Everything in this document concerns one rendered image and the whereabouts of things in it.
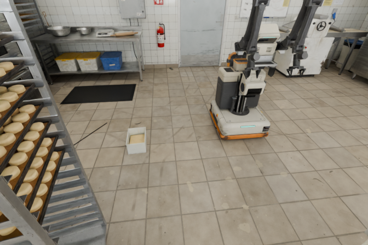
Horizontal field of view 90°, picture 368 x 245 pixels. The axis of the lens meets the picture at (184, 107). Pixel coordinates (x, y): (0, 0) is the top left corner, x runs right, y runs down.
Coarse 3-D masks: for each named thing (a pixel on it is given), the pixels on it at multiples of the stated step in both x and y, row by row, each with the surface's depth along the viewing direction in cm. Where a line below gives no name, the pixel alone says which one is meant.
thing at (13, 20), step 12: (0, 0) 60; (12, 0) 63; (12, 24) 64; (24, 36) 67; (24, 48) 68; (36, 60) 73; (36, 72) 74; (48, 96) 80; (48, 108) 82; (60, 120) 87; (72, 144) 97
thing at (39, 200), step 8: (56, 152) 90; (56, 160) 88; (48, 168) 82; (48, 176) 78; (48, 184) 77; (40, 192) 72; (40, 200) 69; (32, 208) 67; (40, 208) 69; (0, 232) 60; (8, 232) 61; (16, 232) 62; (0, 240) 60
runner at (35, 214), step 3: (33, 213) 59; (36, 213) 59; (33, 216) 56; (36, 216) 58; (36, 219) 57; (3, 222) 54; (6, 222) 54; (9, 222) 55; (0, 225) 54; (3, 225) 55; (6, 225) 55; (9, 225) 55; (12, 225) 56; (0, 228) 55; (3, 228) 55
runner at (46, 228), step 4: (44, 228) 63; (48, 228) 63; (48, 232) 62; (16, 236) 59; (20, 236) 59; (24, 236) 59; (4, 240) 58; (8, 240) 58; (12, 240) 59; (16, 240) 59; (20, 240) 60; (24, 240) 60; (0, 244) 58; (4, 244) 59; (8, 244) 59
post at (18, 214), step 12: (0, 180) 45; (0, 192) 45; (12, 192) 49; (0, 204) 47; (12, 204) 48; (12, 216) 50; (24, 216) 52; (24, 228) 53; (36, 228) 56; (36, 240) 58; (48, 240) 62
